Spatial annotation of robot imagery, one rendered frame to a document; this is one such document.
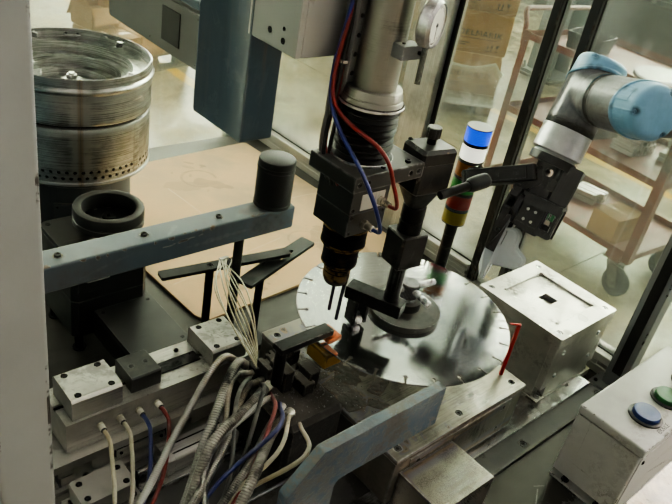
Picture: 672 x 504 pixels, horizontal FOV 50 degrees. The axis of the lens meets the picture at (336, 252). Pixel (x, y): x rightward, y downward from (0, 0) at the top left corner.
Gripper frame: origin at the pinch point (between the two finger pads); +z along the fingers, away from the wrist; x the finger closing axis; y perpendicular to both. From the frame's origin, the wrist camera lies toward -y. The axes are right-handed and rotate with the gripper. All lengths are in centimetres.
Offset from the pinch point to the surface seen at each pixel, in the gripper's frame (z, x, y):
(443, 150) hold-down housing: -14.4, -26.1, -6.4
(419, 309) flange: 8.9, -7.0, -4.2
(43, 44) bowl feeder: 1, -1, -98
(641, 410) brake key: 7.9, 2.9, 30.1
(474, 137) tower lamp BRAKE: -17.8, 11.4, -13.0
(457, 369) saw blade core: 12.2, -13.5, 5.7
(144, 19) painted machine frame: -13, -22, -59
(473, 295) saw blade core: 5.1, 4.4, 0.3
